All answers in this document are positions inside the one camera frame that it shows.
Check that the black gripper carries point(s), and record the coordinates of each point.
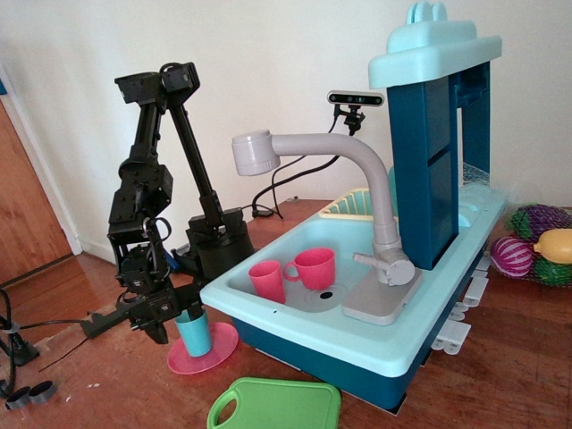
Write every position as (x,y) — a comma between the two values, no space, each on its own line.
(149,312)

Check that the teal plastic cup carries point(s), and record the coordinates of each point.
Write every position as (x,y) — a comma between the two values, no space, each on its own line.
(195,334)

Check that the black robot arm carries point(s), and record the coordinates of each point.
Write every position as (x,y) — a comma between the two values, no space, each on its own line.
(218,238)

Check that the toy kitchen sink unit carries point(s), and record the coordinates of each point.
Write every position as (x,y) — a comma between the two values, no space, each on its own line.
(436,73)

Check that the pink plastic plate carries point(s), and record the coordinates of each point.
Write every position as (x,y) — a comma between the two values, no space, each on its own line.
(224,338)

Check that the black power strip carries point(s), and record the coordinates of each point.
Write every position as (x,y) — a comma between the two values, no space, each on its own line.
(96,323)

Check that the pink plastic tumbler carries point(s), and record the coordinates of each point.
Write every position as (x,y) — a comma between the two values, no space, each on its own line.
(266,277)

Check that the green plastic cutting board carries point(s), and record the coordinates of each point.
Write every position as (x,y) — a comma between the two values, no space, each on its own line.
(252,402)

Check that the pink plastic mug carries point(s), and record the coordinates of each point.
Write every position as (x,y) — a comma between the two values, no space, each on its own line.
(314,267)

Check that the black tape roll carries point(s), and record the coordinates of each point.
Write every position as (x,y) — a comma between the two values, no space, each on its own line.
(18,399)
(42,392)

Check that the black tripod leg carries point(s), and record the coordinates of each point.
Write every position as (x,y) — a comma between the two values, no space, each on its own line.
(18,351)

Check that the wooden door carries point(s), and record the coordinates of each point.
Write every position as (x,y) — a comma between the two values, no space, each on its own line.
(31,236)

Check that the grey toy faucet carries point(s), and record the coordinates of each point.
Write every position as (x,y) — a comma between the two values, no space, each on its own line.
(382,294)

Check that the yellow dish rack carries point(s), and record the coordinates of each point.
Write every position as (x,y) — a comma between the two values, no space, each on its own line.
(354,205)

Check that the purple white toy vegetable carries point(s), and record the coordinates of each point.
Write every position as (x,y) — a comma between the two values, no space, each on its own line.
(512,257)

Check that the purple toy eggplant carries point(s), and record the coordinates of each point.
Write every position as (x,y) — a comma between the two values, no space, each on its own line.
(531,221)

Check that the yellow toy lemon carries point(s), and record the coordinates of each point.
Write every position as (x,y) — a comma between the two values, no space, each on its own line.
(555,246)

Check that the grey depth camera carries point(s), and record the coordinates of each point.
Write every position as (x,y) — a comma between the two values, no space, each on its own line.
(339,97)

